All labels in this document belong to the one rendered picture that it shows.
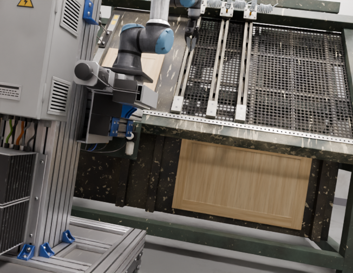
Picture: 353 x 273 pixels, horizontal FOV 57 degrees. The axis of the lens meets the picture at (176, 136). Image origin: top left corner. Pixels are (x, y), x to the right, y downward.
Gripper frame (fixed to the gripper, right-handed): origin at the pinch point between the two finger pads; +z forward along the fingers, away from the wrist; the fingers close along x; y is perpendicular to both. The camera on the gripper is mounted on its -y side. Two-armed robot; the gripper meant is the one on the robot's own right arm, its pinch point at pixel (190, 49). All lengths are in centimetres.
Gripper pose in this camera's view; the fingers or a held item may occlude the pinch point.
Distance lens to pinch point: 212.1
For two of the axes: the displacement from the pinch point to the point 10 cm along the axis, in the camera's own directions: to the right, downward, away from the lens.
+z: -0.6, 8.8, 4.7
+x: -9.8, -1.5, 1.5
